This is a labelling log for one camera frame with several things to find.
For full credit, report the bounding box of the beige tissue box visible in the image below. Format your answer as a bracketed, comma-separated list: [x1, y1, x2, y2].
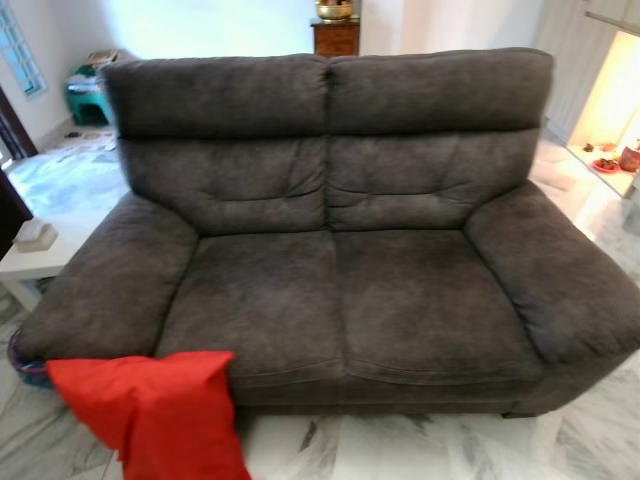
[12, 218, 59, 253]

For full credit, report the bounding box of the white lit wall shelf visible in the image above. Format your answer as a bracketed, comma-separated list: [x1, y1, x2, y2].
[566, 10, 640, 198]

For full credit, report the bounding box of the brown wooden cabinet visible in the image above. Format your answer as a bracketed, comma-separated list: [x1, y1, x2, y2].
[311, 18, 361, 57]

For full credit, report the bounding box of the glass louvre window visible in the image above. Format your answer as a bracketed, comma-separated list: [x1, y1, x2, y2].
[0, 0, 46, 98]

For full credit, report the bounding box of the purple and blue basket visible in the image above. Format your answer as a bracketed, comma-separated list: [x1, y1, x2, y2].
[8, 333, 51, 389]

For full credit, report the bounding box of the brown jar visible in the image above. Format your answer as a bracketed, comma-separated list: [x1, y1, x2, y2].
[619, 143, 640, 174]

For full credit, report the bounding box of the dark grey fabric sofa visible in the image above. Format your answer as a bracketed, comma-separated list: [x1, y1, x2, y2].
[15, 47, 640, 419]

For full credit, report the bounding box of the green plastic stool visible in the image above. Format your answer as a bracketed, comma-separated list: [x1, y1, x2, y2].
[66, 65, 113, 128]

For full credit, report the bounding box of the white side table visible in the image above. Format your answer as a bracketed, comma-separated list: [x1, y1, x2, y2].
[0, 222, 101, 313]

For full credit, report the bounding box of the red pillow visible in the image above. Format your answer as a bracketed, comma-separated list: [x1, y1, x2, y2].
[45, 350, 251, 480]

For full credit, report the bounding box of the brass pot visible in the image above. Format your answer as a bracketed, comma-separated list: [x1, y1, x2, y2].
[315, 0, 356, 23]

